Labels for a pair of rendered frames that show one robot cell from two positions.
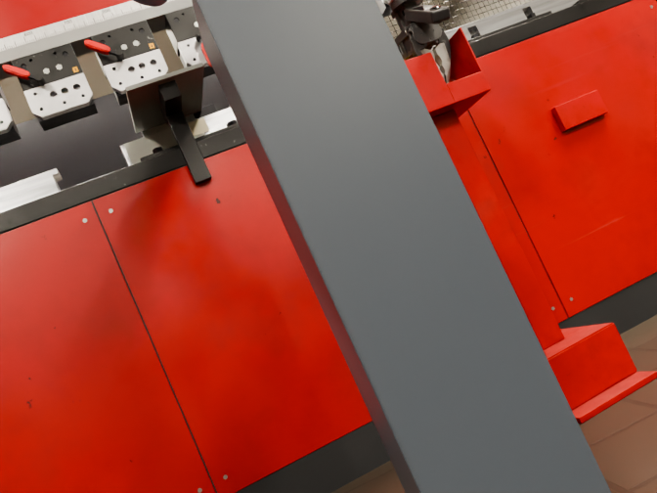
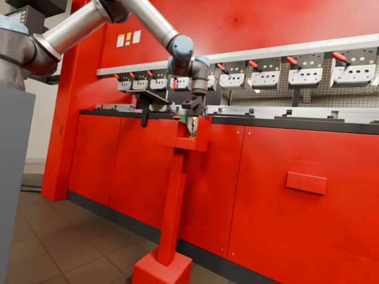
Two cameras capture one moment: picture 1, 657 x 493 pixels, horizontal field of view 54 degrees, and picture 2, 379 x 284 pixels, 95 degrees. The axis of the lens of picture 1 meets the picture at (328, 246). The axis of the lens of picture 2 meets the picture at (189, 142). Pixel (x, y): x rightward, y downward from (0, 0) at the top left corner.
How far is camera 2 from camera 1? 126 cm
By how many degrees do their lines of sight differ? 43
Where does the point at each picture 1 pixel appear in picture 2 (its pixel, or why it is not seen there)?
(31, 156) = not seen: hidden behind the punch
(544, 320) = (164, 252)
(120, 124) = (184, 94)
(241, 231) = (145, 145)
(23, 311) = (101, 136)
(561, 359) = (142, 272)
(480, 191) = (172, 187)
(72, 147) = (171, 96)
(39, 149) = not seen: hidden behind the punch
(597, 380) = not seen: outside the picture
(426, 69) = (172, 127)
